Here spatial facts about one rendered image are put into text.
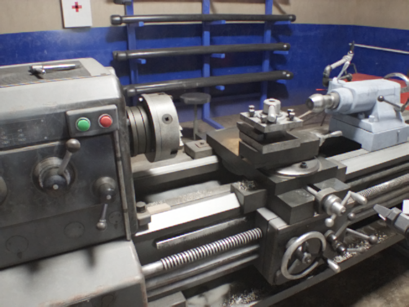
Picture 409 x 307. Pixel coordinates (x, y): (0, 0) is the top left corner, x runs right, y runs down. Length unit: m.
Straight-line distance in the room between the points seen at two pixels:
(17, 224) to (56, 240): 0.12
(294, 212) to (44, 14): 3.53
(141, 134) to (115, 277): 0.46
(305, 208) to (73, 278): 0.80
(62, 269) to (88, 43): 3.38
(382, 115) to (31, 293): 1.72
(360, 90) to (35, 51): 3.41
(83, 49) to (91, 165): 3.30
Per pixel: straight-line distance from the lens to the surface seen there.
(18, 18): 4.10
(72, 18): 3.99
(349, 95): 1.72
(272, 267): 1.30
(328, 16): 5.93
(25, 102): 0.88
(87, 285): 1.01
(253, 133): 1.17
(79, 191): 0.94
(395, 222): 1.08
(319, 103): 1.59
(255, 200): 1.23
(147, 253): 1.19
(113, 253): 1.03
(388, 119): 1.92
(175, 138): 1.12
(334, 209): 1.20
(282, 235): 1.21
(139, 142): 1.12
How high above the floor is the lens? 1.49
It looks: 24 degrees down
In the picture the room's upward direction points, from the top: straight up
